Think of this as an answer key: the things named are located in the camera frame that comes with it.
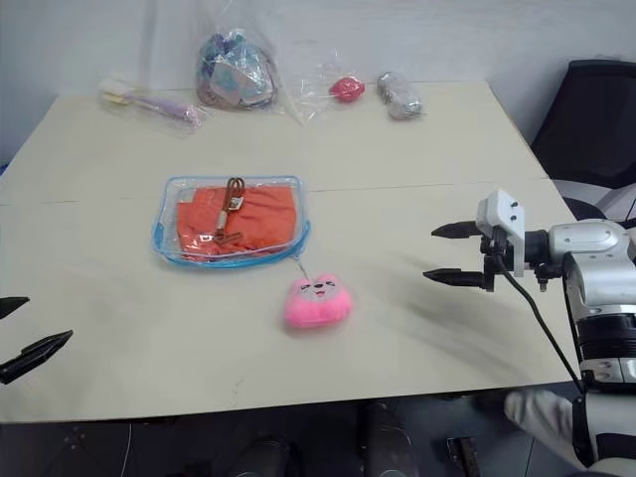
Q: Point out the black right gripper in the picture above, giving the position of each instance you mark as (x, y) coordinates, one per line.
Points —
(492, 263)

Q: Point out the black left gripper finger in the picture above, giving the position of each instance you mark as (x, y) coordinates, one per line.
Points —
(11, 304)
(35, 354)

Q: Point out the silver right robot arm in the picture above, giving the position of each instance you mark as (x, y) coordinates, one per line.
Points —
(596, 268)

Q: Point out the clear pouch with orange cloth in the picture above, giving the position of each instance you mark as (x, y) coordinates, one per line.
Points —
(169, 233)

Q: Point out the orange cloth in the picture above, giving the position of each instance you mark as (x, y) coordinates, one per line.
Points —
(263, 218)

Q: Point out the clear bag of colourful items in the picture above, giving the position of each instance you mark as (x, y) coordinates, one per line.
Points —
(231, 72)

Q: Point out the pink plush toy charm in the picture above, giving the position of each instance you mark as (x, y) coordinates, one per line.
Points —
(317, 304)

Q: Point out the silver glitter pouch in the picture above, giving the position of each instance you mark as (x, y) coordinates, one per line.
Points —
(400, 97)

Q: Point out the black office chair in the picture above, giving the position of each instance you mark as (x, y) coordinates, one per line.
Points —
(591, 129)

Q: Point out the white cloth-covered shape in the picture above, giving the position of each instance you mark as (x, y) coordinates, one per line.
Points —
(541, 417)

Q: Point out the red lips lollipop in wrap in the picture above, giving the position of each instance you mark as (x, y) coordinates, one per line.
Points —
(348, 89)

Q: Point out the purple brush in clear wrap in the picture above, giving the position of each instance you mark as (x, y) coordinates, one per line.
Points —
(159, 105)

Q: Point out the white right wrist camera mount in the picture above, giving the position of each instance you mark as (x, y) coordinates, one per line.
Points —
(508, 218)

